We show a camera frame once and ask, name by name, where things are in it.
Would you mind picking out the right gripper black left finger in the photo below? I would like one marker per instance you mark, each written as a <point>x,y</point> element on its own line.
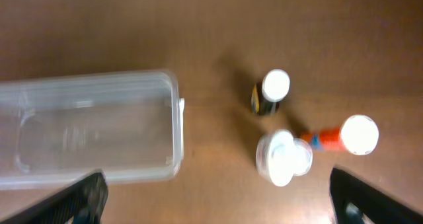
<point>83,201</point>

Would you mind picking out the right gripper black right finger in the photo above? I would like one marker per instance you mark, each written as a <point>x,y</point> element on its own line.
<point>353,199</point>

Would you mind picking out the orange tube white cap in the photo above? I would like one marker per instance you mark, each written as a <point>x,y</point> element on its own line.
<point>357,135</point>

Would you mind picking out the white pump lotion bottle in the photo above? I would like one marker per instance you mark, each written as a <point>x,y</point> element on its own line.
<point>280,157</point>

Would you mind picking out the dark syrup bottle white cap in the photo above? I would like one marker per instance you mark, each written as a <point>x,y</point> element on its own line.
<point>267,95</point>

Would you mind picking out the clear plastic container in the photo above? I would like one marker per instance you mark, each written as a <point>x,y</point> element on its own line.
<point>128,125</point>

